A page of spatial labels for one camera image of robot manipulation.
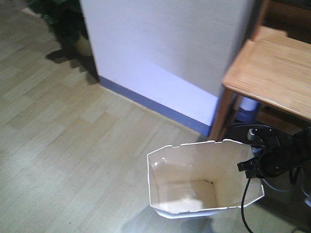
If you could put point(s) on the wooden desk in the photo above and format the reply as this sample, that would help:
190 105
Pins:
273 68

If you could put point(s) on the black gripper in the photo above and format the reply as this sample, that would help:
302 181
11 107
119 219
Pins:
269 163

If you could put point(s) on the white plastic trash bin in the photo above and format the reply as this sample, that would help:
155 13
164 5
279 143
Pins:
200 179

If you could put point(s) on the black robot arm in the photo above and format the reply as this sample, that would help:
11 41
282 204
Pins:
302 143

